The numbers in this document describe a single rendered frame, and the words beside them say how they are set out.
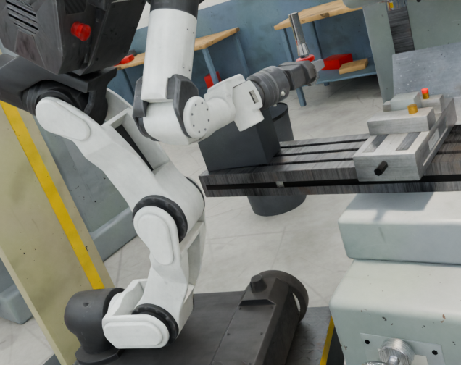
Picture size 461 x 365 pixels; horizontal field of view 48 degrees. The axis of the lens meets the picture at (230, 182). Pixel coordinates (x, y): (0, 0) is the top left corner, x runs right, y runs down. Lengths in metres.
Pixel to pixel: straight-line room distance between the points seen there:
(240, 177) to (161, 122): 0.64
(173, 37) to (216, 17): 5.76
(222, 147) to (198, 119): 0.66
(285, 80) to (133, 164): 0.41
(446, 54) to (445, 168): 0.50
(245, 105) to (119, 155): 0.31
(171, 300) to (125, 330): 0.17
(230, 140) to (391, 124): 0.50
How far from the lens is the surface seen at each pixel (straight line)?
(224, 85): 1.14
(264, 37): 6.44
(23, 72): 1.28
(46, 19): 1.06
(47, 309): 2.58
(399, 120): 1.32
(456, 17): 1.70
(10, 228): 2.44
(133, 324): 1.46
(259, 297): 1.54
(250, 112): 1.18
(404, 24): 1.73
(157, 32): 0.98
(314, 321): 1.74
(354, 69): 5.40
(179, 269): 1.28
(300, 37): 1.33
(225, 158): 1.62
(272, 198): 3.29
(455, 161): 1.30
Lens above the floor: 1.47
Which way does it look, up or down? 21 degrees down
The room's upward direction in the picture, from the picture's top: 19 degrees counter-clockwise
